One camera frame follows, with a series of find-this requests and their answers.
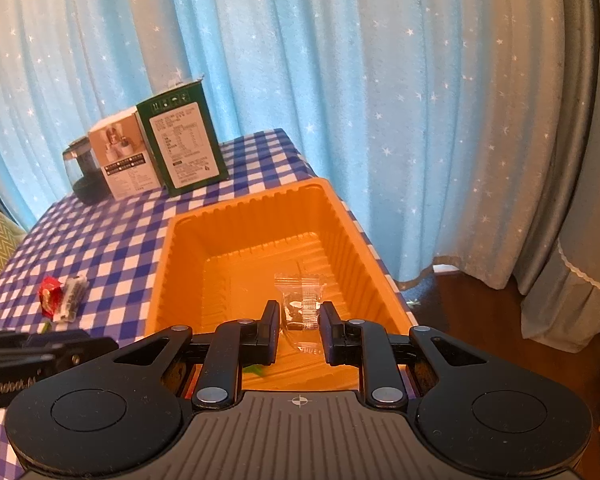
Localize clear brown biscuit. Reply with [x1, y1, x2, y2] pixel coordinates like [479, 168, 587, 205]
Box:
[274, 274, 324, 356]

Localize green candy in tray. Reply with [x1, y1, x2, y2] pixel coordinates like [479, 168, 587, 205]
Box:
[242, 364, 266, 377]

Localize large red snack packet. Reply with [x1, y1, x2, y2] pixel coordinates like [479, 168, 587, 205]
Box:
[38, 276, 64, 320]

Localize orange plastic tray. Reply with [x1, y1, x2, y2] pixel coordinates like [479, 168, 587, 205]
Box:
[144, 176, 415, 392]

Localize grey curtain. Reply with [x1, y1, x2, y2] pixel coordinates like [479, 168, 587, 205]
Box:
[514, 0, 600, 353]

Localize white beige product box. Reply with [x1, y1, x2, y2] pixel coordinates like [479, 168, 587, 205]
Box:
[87, 106, 161, 200]

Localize green tea box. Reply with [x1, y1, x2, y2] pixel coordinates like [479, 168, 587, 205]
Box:
[136, 78, 228, 196]

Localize silver black snack packet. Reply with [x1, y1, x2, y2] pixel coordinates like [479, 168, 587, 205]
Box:
[53, 274, 88, 324]

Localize dark glass humidifier jar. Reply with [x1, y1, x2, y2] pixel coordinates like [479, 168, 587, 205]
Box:
[62, 136, 110, 206]

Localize blue star curtain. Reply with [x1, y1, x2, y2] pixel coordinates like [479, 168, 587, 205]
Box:
[0, 0, 565, 289]

